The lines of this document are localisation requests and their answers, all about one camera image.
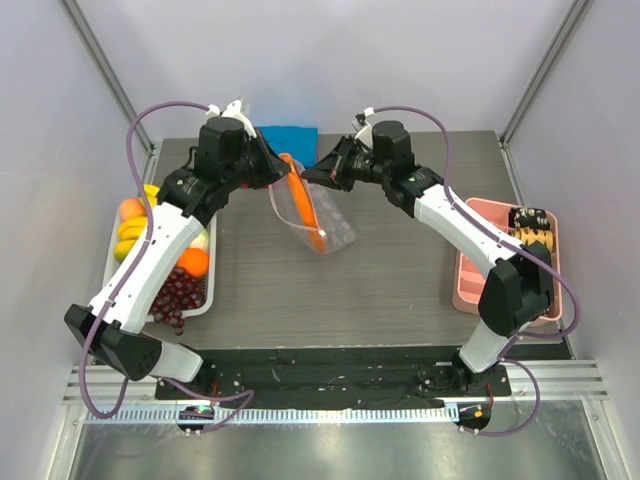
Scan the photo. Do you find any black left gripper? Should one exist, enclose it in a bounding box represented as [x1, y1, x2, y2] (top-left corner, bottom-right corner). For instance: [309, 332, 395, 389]
[224, 129, 292, 193]

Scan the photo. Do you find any orange carrot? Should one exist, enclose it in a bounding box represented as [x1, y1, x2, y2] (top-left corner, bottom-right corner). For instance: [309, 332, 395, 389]
[279, 153, 326, 253]

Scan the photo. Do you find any clear pink-dotted zip bag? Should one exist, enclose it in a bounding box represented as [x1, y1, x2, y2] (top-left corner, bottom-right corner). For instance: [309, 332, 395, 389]
[268, 159, 355, 255]

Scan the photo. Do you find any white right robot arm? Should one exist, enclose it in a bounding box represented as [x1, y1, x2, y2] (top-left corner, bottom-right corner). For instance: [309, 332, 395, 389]
[302, 121, 554, 395]

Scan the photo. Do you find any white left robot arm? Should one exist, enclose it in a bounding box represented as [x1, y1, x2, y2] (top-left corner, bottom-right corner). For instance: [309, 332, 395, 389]
[64, 114, 289, 399]

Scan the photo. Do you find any folded blue cloth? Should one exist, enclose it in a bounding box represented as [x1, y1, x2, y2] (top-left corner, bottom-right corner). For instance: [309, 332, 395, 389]
[259, 126, 318, 168]

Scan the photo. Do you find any white green radish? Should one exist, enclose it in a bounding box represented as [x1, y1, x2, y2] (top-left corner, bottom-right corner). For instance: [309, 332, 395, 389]
[190, 229, 210, 252]

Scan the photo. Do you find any orange fruit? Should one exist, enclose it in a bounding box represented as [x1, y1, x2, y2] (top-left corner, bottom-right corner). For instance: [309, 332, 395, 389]
[176, 248, 209, 278]

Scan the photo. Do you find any peach fruit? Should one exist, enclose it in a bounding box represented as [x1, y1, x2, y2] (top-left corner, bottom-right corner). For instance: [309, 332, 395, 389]
[118, 198, 146, 222]

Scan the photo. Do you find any dark red grape bunch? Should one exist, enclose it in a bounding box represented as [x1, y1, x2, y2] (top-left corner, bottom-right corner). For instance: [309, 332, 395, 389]
[149, 267, 205, 336]

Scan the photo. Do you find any yellow mango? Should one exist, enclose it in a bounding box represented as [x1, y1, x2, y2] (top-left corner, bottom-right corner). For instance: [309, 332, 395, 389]
[113, 239, 136, 263]

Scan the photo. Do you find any pink compartment organizer box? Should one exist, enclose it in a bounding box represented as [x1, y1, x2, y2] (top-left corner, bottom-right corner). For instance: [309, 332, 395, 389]
[452, 197, 563, 327]

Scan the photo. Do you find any white fruit basket tray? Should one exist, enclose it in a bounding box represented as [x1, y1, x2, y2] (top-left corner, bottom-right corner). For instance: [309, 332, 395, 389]
[102, 213, 218, 318]

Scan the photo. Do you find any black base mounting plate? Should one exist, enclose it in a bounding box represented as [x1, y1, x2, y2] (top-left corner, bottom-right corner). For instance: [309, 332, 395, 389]
[186, 346, 512, 411]

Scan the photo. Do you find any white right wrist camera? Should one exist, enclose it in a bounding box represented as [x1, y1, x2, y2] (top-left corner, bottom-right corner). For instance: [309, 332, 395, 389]
[352, 107, 376, 148]

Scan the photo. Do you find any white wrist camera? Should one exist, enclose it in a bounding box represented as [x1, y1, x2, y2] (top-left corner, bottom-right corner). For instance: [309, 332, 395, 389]
[205, 99, 256, 138]
[352, 107, 376, 148]

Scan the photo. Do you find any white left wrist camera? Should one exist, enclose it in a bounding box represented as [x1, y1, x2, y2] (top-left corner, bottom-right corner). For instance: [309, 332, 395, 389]
[205, 99, 256, 138]

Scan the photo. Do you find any white slotted cable duct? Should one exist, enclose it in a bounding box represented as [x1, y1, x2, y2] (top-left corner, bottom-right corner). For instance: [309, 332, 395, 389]
[106, 403, 459, 426]

